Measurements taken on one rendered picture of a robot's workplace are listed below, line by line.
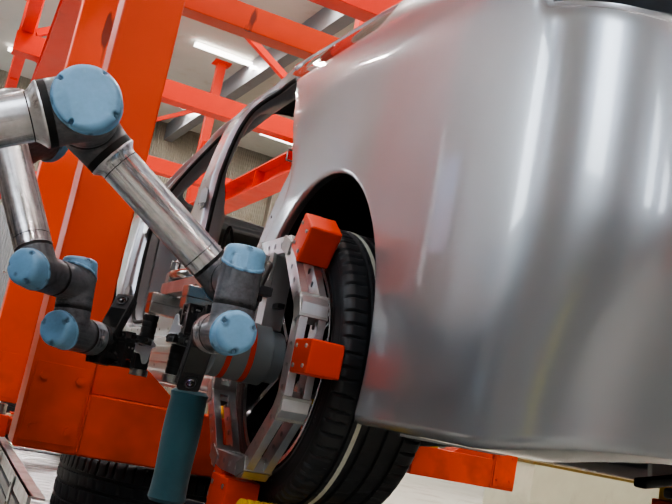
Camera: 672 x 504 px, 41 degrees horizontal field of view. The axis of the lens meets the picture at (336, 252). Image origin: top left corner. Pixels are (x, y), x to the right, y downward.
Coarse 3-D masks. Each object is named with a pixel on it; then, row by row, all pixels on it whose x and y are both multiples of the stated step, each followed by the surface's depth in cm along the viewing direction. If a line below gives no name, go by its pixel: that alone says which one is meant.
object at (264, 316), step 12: (276, 264) 208; (276, 276) 208; (288, 276) 209; (276, 288) 207; (288, 288) 209; (264, 300) 207; (276, 300) 207; (264, 312) 206; (276, 312) 207; (264, 324) 205; (276, 324) 207
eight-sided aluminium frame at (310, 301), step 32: (288, 256) 198; (320, 288) 190; (320, 320) 185; (288, 352) 184; (224, 384) 227; (288, 384) 181; (224, 416) 225; (288, 416) 181; (224, 448) 212; (256, 448) 187; (256, 480) 193
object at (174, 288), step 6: (168, 282) 214; (174, 282) 208; (180, 282) 203; (186, 282) 197; (192, 282) 192; (198, 282) 188; (162, 288) 218; (168, 288) 212; (174, 288) 207; (180, 288) 201; (168, 294) 213; (174, 294) 210; (180, 294) 208
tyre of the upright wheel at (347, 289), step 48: (336, 288) 191; (336, 336) 184; (240, 384) 233; (336, 384) 180; (240, 432) 224; (336, 432) 181; (384, 432) 185; (288, 480) 188; (336, 480) 187; (384, 480) 190
